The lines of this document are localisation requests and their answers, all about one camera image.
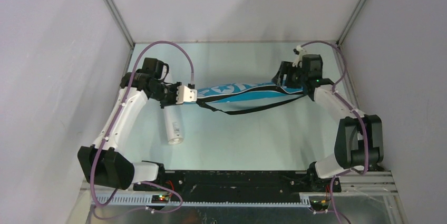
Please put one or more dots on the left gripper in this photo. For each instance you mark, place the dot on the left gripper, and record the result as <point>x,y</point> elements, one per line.
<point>173,101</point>

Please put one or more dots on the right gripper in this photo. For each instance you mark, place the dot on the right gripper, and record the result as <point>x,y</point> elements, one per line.
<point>285,68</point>

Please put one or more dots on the white shuttlecock tube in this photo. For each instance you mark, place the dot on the white shuttlecock tube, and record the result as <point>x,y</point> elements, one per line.
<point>174,125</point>

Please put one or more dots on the blue racket cover bag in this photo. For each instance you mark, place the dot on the blue racket cover bag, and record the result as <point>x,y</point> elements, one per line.
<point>260,96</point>

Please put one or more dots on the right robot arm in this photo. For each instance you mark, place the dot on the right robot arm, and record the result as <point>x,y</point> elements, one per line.
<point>359,140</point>

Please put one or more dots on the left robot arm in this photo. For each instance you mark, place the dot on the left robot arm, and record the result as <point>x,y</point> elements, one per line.
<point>106,162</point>

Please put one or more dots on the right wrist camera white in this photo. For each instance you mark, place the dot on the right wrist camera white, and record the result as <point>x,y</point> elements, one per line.
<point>299,51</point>

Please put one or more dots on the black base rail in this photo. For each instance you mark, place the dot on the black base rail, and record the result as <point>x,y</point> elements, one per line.
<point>268,187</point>

